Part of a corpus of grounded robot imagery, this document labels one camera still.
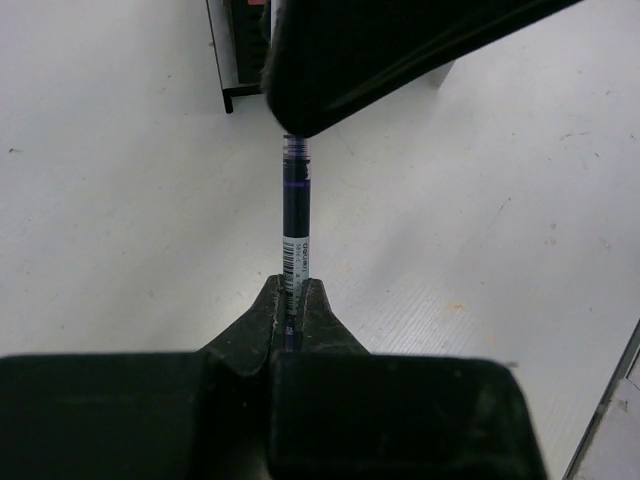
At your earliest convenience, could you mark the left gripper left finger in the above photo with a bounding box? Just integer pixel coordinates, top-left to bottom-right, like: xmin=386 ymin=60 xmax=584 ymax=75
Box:
xmin=1 ymin=275 xmax=284 ymax=479

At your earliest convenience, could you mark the purple barcode pen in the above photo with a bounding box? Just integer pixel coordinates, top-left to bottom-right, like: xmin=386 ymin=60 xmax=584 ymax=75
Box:
xmin=282 ymin=134 xmax=311 ymax=350

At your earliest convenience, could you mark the white slotted container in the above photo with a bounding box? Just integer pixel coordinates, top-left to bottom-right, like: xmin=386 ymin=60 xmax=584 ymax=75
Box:
xmin=429 ymin=61 xmax=455 ymax=89

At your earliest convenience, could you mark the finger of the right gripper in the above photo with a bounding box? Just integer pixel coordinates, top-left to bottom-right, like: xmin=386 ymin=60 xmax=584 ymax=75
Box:
xmin=262 ymin=0 xmax=571 ymax=138

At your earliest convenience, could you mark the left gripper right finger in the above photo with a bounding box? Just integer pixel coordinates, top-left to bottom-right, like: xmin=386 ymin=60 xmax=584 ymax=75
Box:
xmin=269 ymin=279 xmax=547 ymax=479

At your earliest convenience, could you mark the black slotted container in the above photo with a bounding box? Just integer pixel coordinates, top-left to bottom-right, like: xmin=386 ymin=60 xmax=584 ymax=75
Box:
xmin=206 ymin=0 xmax=276 ymax=114

